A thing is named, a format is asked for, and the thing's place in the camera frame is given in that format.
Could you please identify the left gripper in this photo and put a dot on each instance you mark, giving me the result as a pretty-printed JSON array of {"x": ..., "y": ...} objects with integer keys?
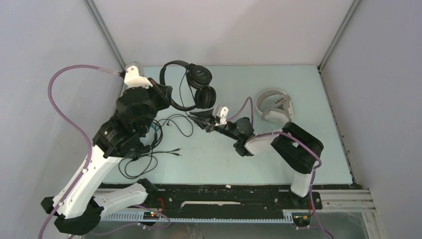
[{"x": 163, "y": 92}]

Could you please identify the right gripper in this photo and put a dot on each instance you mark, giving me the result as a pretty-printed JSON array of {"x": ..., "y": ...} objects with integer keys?
[{"x": 206, "y": 119}]

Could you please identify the white headphones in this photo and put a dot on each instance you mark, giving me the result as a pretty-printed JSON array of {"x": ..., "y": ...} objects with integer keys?
[{"x": 281, "y": 111}]

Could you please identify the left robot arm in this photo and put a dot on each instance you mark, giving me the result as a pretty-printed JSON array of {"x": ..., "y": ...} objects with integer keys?
[{"x": 77, "y": 209}]

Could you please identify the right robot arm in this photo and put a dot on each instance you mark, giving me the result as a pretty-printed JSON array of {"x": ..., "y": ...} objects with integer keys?
[{"x": 298, "y": 148}]

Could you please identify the blue black headphones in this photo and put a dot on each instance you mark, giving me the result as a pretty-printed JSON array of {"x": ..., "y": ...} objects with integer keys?
[{"x": 147, "y": 143}]

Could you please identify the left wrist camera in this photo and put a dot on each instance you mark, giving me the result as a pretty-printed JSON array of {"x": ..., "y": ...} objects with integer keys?
[{"x": 134, "y": 76}]

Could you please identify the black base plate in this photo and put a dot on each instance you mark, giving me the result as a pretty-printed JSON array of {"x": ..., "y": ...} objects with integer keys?
[{"x": 230, "y": 201}]

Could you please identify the white cable duct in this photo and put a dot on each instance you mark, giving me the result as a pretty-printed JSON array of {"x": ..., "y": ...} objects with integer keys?
[{"x": 147, "y": 216}]

